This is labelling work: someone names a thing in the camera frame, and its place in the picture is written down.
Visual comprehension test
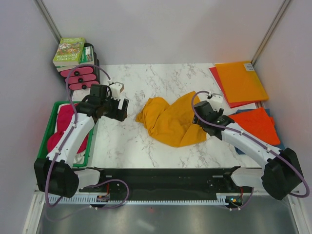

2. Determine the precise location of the aluminium corner post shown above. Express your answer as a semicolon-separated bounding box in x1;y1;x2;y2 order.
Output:
251;0;293;67
34;0;61;43

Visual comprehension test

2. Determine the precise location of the green illustrated book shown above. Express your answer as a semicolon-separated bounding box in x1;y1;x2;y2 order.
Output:
53;38;85;67

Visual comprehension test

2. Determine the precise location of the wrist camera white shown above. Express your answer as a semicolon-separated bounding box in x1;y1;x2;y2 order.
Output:
109;82;124;100
207;94;223;110

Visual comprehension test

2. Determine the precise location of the yellow t shirt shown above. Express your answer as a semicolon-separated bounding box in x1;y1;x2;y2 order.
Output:
136;91;207;148

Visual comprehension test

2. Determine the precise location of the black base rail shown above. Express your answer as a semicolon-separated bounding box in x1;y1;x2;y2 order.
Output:
80;168;252;201

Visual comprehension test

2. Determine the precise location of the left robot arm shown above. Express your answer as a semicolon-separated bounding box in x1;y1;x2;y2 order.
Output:
34;82;129;198

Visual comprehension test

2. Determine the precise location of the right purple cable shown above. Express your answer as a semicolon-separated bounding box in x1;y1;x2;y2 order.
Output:
191;90;310;212

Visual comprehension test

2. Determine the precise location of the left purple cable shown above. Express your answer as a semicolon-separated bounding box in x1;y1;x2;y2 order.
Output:
44;64;130;222

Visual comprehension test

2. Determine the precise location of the folded blue t shirt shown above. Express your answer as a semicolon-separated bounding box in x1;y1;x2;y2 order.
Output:
234;108;285;155

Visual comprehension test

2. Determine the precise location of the green plastic tray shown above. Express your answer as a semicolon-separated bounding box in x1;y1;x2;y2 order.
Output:
37;101;94;168

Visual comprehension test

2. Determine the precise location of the right aluminium corner post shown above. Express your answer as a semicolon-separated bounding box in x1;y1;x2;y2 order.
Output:
251;0;293;67

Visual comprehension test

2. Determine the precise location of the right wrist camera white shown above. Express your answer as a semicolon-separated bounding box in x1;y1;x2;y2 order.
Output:
207;94;223;110

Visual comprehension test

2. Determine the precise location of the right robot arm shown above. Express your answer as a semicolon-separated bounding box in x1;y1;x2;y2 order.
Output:
192;101;310;200

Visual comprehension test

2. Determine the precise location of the left aluminium corner post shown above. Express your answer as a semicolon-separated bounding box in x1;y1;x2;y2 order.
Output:
34;0;61;43

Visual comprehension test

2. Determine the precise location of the purple cable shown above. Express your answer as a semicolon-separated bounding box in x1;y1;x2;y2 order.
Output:
44;64;130;222
191;90;310;212

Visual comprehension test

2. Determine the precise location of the white t shirt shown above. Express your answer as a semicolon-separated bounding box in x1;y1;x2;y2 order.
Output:
73;150;86;164

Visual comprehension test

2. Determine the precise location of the white slotted cable duct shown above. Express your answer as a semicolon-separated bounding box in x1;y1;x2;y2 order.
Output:
59;194;239;206

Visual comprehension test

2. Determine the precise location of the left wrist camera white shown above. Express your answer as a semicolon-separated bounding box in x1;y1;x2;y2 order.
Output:
109;82;124;100

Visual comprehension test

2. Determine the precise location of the red plastic folder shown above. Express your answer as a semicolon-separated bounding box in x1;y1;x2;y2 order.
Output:
208;67;259;109

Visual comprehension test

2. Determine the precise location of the magenta t shirt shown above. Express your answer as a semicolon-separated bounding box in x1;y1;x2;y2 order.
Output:
47;104;74;153

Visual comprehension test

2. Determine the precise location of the pink and black drawer unit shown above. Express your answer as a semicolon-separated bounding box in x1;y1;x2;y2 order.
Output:
68;43;100;90

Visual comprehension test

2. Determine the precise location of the folded orange t shirt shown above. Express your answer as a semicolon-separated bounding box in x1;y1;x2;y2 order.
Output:
230;108;281;146

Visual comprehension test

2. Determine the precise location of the orange plastic folder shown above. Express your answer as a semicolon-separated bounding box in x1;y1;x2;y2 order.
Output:
214;60;270;104

